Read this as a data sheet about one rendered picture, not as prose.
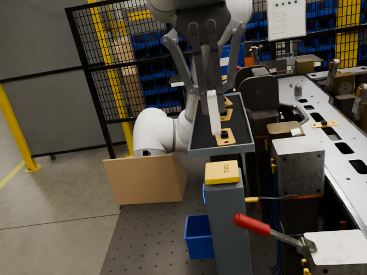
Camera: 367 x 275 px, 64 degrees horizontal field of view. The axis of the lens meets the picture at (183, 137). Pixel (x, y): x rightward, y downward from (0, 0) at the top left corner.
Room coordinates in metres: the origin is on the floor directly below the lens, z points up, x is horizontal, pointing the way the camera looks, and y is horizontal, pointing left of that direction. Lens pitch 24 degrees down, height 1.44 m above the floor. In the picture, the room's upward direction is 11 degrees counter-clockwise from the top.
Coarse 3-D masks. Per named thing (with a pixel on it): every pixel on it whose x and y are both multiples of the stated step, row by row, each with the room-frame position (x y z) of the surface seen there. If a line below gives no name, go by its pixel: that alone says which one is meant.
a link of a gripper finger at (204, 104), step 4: (196, 88) 0.46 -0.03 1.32; (196, 92) 0.46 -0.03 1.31; (200, 96) 0.46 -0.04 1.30; (200, 100) 0.46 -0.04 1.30; (204, 100) 0.46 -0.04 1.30; (204, 104) 0.46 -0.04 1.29; (204, 108) 0.46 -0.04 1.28; (208, 108) 0.46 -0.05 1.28; (204, 112) 0.46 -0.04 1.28; (208, 112) 0.46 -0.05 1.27
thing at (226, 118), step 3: (225, 111) 0.73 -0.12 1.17; (228, 111) 0.75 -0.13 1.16; (231, 111) 0.74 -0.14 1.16; (219, 114) 0.74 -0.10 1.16; (222, 114) 0.72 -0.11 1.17; (225, 114) 0.72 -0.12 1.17; (228, 114) 0.73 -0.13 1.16; (231, 114) 0.73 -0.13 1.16; (222, 117) 0.71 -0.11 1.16; (225, 117) 0.71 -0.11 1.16; (228, 117) 0.70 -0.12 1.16; (222, 120) 0.69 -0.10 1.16; (225, 120) 0.69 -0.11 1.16; (228, 120) 0.69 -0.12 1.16
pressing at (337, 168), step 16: (288, 80) 1.47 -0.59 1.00; (304, 80) 1.42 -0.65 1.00; (288, 96) 1.24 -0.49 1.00; (304, 96) 1.20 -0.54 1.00; (320, 96) 1.16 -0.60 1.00; (304, 112) 1.02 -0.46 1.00; (320, 112) 1.00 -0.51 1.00; (336, 112) 0.97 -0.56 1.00; (304, 128) 0.89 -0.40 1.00; (320, 128) 0.87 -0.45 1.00; (336, 128) 0.85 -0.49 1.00; (352, 128) 0.83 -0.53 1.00; (352, 144) 0.73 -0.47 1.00; (336, 160) 0.67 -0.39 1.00; (336, 176) 0.60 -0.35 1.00; (352, 176) 0.59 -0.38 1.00; (336, 192) 0.54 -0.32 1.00; (352, 192) 0.53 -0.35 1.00; (352, 208) 0.48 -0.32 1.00; (352, 224) 0.45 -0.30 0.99
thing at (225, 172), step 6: (216, 162) 0.49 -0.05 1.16; (222, 162) 0.49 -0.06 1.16; (228, 162) 0.49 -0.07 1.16; (234, 162) 0.48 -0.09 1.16; (210, 168) 0.48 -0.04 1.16; (216, 168) 0.47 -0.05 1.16; (222, 168) 0.47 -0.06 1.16; (228, 168) 0.47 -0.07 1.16; (234, 168) 0.46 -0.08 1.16; (210, 174) 0.46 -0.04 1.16; (216, 174) 0.45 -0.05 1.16; (222, 174) 0.45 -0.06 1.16; (228, 174) 0.45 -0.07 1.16; (234, 174) 0.44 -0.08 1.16; (210, 180) 0.44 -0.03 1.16; (216, 180) 0.44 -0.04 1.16; (222, 180) 0.44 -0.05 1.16; (228, 180) 0.44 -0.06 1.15; (234, 180) 0.43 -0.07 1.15
